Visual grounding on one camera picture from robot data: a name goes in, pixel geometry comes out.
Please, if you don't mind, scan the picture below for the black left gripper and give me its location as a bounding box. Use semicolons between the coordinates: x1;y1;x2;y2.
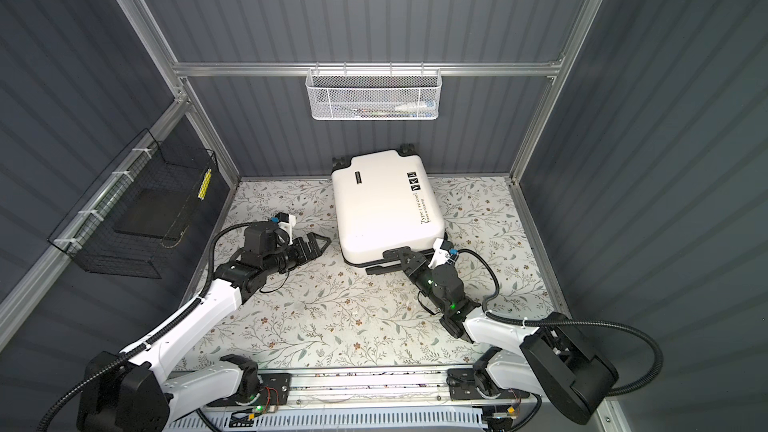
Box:
263;231;330;278

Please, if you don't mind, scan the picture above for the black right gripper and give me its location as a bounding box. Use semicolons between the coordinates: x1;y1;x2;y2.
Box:
401;246;451;316

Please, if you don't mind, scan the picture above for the white hard-shell suitcase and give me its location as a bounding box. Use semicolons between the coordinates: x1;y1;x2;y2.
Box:
331;143;446;269

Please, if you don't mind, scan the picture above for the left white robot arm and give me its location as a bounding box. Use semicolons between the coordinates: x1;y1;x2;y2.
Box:
76;221;331;431

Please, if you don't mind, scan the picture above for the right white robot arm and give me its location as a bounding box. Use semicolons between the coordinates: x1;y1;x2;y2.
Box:
383;240;619;424

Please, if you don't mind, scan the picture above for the yellow tag on basket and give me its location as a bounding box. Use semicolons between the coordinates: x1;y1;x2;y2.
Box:
197;168;212;200

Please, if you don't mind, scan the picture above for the toothpaste tube in basket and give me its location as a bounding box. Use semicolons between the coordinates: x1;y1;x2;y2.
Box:
394;100;437;114

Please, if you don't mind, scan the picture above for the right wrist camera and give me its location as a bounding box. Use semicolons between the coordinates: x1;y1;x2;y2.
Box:
428;238;459;269

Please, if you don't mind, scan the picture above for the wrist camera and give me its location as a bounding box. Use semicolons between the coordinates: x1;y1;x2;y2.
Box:
244;212;296;255
428;238;459;269

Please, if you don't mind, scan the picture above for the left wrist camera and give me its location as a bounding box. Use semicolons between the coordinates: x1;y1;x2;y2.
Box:
244;212;296;255

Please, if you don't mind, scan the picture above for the left black corrugated cable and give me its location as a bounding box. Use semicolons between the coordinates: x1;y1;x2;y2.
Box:
35;221;259;432

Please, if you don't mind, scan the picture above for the black corrugated cable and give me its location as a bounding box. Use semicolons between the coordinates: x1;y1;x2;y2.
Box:
455;247;664;397
35;221;259;432

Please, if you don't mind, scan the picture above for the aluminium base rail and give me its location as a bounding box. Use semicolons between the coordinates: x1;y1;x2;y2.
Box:
161;361;549;407

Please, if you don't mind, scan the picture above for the white wire mesh basket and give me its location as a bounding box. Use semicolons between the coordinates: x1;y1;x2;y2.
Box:
305;71;443;121

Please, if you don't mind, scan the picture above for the white vented cable duct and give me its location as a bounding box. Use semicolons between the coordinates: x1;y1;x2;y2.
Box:
166;406;487;431

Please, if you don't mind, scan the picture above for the black wire mesh basket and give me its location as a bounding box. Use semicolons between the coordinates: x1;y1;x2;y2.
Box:
48;130;218;279

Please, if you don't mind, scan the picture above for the right black corrugated cable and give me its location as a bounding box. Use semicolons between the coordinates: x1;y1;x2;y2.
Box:
455;247;664;397

